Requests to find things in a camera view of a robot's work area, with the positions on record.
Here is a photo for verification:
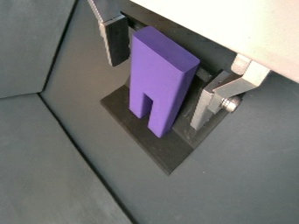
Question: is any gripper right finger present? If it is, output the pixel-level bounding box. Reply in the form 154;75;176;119
191;54;270;130

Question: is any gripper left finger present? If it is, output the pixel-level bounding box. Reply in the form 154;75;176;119
88;0;130;67

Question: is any purple double-square block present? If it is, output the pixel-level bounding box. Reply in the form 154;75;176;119
128;26;200;137

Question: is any black angled stand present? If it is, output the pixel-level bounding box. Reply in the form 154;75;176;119
100;17;228;174

